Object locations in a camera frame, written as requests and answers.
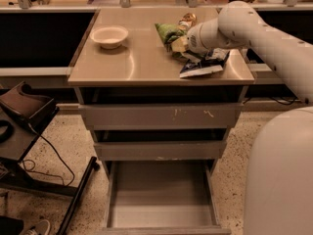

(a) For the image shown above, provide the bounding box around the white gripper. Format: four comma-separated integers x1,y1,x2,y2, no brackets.
171,19,225,53

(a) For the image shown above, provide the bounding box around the green jalapeno chip bag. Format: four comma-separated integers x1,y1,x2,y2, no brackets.
155,23,188,62

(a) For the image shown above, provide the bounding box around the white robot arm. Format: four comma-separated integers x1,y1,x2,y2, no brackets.
179,1,313,235

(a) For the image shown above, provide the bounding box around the blue white chip bag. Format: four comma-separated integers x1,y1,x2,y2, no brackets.
180,48,230,78

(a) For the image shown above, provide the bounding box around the grey drawer cabinet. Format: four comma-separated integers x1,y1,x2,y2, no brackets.
67,6,256,178

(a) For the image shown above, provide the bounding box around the top grey drawer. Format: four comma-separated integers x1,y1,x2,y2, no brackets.
79,103,243,130

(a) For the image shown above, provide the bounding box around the grey drawer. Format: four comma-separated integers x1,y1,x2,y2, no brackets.
97,161,231,235
94,141,226,161
79,103,243,130

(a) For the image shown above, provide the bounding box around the middle grey drawer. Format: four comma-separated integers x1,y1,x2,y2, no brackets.
94,141,226,161

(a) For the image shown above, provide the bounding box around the bottom grey drawer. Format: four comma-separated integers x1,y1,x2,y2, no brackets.
97,161,231,235

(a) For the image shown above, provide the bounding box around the gold soda can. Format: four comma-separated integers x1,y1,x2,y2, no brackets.
178,13,197,30

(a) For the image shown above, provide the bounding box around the white bowl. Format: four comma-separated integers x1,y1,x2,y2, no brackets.
90,25,128,49

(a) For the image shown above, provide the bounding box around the black headset device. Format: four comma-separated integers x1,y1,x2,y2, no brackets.
0,81,57,131

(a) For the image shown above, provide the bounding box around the white sneaker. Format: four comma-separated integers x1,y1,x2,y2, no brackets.
22,219,51,235

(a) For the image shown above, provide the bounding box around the black cable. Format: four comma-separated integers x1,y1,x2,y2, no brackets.
21,123,76,188

